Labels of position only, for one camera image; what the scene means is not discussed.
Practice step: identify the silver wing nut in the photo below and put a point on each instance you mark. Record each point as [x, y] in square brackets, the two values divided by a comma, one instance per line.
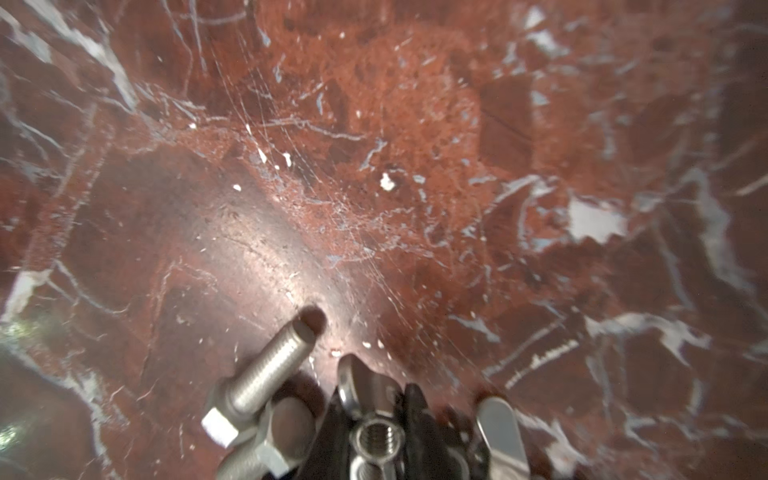
[498, 425]
[372, 401]

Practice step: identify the silver hex bolt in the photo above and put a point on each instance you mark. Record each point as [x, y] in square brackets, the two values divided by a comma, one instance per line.
[231, 411]
[285, 433]

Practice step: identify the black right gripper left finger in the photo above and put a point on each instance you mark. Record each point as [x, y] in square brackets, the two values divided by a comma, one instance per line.
[329, 454]

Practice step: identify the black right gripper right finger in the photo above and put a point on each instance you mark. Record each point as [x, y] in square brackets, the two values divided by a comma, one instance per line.
[426, 453]

